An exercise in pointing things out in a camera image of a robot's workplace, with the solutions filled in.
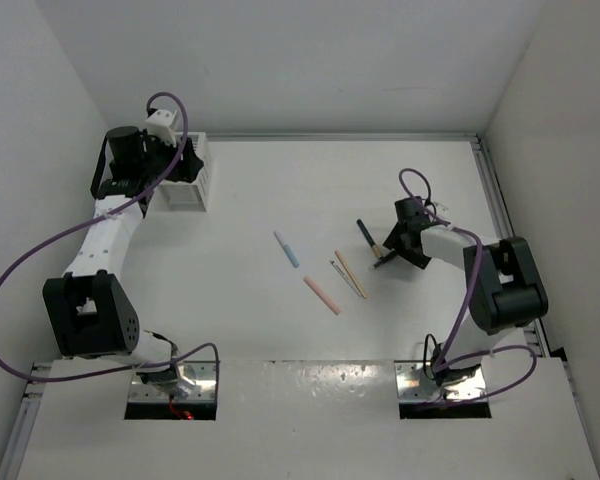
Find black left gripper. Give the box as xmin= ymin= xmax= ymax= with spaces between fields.
xmin=137 ymin=128 xmax=203 ymax=183

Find black gold mascara tube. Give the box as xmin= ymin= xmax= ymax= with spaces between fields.
xmin=356 ymin=219 xmax=383 ymax=260

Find black clear-capped lip pencil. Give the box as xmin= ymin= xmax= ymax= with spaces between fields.
xmin=371 ymin=251 xmax=398 ymax=270

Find pink makeup pen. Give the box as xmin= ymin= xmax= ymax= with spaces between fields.
xmin=303 ymin=276 xmax=341 ymax=315

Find blue white makeup pen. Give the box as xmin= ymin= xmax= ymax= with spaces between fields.
xmin=274 ymin=231 xmax=299 ymax=268

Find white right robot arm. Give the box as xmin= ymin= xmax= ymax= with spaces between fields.
xmin=383 ymin=197 xmax=549 ymax=386

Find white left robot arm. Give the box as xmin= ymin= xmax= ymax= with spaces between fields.
xmin=43 ymin=126 xmax=204 ymax=399

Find tan makeup pencil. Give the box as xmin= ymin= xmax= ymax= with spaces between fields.
xmin=334 ymin=250 xmax=367 ymax=299

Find thin silver makeup brush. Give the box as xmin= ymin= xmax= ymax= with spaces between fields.
xmin=329 ymin=260 xmax=362 ymax=298

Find white slotted organizer box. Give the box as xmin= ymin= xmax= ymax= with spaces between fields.
xmin=156 ymin=132 xmax=213 ymax=212

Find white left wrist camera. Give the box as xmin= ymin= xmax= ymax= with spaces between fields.
xmin=145 ymin=107 xmax=178 ymax=147

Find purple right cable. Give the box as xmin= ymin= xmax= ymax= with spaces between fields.
xmin=398 ymin=168 xmax=538 ymax=409

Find purple cable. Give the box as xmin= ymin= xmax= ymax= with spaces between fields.
xmin=398 ymin=168 xmax=538 ymax=409
xmin=0 ymin=91 xmax=220 ymax=384

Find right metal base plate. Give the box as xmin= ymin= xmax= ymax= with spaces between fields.
xmin=394 ymin=361 xmax=487 ymax=404

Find metal base plate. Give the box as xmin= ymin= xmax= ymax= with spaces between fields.
xmin=394 ymin=361 xmax=487 ymax=404
xmin=128 ymin=361 xmax=217 ymax=405

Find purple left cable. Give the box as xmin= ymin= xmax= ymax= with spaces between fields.
xmin=0 ymin=91 xmax=220 ymax=384

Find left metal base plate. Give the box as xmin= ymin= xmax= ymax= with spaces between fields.
xmin=128 ymin=361 xmax=217 ymax=405

